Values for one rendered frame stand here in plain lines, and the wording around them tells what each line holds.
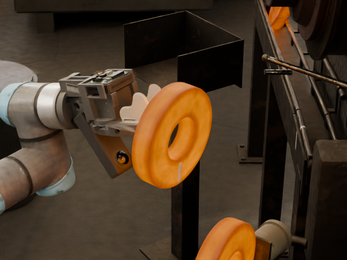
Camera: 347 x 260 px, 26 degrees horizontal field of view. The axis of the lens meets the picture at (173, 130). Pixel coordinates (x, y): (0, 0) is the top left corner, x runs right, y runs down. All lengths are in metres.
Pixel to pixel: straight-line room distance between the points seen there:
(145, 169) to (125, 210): 1.48
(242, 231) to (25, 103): 0.41
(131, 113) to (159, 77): 0.92
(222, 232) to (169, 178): 0.11
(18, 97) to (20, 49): 2.57
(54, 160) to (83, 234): 1.16
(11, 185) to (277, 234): 0.44
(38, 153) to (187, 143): 0.28
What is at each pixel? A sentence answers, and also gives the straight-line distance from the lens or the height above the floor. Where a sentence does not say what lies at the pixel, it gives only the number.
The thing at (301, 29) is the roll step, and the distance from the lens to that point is 1.42.
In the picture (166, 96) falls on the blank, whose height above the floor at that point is 0.98.
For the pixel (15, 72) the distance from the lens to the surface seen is 2.50.
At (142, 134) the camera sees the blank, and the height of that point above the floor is 0.94.
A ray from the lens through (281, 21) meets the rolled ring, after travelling 2.31.
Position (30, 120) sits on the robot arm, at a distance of 1.25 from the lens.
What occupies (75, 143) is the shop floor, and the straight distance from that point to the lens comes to 2.92.
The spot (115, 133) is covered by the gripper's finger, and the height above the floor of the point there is 0.90.
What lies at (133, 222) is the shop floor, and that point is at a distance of 2.46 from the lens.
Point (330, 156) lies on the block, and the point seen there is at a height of 0.80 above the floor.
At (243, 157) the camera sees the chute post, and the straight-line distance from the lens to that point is 2.79.
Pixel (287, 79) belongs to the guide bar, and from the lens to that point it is 1.78.
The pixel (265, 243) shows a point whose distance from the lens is 1.19.
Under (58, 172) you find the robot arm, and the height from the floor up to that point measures 0.77.
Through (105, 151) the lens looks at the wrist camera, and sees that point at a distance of 1.16.
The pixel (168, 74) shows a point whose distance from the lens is 2.03.
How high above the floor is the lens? 1.43
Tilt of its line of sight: 29 degrees down
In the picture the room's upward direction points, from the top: straight up
